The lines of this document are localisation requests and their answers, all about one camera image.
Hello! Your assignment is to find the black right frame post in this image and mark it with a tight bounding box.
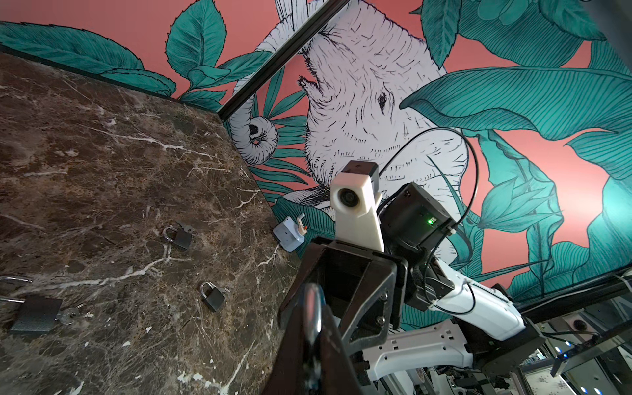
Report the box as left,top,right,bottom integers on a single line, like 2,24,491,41
217,0,349,121

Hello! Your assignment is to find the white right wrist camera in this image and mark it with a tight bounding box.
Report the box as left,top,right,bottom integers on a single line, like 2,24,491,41
329,161,384,253

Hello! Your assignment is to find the black front mounting rail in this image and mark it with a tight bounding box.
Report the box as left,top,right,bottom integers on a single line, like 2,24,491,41
518,268,631,324

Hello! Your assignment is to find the black padlock front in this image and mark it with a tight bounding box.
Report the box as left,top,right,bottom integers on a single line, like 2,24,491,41
199,281,225,313

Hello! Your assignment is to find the black padlock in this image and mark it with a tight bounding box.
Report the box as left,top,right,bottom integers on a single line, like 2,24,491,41
162,224,194,251
199,281,225,313

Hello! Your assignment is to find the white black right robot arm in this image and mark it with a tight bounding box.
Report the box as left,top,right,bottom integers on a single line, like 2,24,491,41
278,183,544,384

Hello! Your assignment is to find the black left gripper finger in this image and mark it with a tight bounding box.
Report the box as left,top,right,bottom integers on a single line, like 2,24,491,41
262,283,362,395

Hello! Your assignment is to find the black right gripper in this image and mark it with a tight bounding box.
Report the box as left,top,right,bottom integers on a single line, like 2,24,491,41
278,237,408,355

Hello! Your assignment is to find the blue padlock left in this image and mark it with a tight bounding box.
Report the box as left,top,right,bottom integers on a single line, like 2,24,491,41
1,295,80,335

